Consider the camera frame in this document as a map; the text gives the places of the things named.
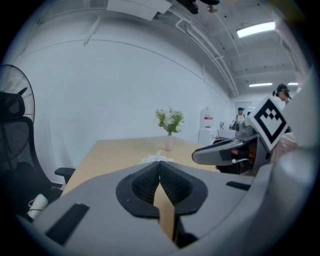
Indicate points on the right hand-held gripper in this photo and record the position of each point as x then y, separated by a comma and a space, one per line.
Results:
268, 120

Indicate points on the white side table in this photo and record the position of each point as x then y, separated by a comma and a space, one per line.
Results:
226, 133

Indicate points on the person's right forearm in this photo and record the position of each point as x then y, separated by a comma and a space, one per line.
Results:
285, 147

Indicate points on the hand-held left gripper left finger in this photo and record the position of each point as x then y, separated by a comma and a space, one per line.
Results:
100, 225

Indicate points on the white tumbler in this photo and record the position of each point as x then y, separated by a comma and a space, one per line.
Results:
37, 205

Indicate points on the ceiling light panel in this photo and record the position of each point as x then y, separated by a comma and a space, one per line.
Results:
292, 84
260, 84
255, 29

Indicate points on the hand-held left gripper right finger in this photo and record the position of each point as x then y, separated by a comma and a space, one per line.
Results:
212, 200

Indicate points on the pink vase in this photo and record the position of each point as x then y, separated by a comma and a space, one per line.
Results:
169, 143

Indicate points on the white ceiling duct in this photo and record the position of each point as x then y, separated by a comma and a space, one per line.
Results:
137, 8

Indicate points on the white water dispenser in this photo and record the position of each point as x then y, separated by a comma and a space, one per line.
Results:
206, 137

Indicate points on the wooden table with white legs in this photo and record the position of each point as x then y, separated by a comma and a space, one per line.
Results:
120, 155

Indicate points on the black standing fan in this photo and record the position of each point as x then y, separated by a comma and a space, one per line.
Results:
15, 77

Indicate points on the white flower bouquet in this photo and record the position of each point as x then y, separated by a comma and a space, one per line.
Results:
170, 120

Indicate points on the black mesh office chair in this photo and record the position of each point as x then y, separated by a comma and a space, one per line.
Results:
17, 140

